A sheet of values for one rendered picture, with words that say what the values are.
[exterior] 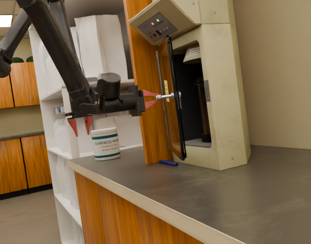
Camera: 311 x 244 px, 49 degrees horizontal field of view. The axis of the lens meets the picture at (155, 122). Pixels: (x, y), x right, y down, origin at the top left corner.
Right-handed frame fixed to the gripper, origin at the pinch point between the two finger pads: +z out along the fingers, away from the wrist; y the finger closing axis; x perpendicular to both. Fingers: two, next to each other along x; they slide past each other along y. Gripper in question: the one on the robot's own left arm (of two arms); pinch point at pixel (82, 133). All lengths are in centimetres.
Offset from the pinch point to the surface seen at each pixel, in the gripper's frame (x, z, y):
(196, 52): -36, -23, 35
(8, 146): 456, 24, -10
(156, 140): -8.7, 7.6, 27.9
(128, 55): 123, -49, 76
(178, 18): -42, -33, 26
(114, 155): 25.1, 14.4, 19.8
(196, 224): -78, 18, 1
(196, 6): -46, -36, 31
